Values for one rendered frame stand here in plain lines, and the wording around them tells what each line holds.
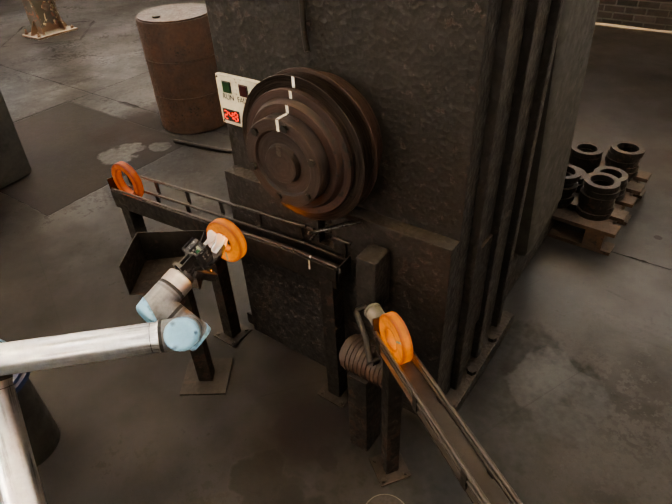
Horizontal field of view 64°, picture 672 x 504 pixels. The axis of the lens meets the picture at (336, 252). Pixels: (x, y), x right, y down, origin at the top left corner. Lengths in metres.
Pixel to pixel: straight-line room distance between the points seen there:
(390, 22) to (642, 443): 1.79
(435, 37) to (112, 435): 1.90
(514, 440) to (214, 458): 1.16
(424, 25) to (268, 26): 0.53
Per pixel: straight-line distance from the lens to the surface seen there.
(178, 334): 1.52
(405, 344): 1.52
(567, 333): 2.74
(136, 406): 2.50
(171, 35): 4.39
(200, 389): 2.46
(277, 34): 1.77
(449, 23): 1.44
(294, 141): 1.54
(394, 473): 2.14
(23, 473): 1.83
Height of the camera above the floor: 1.86
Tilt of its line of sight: 37 degrees down
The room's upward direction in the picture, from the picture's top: 3 degrees counter-clockwise
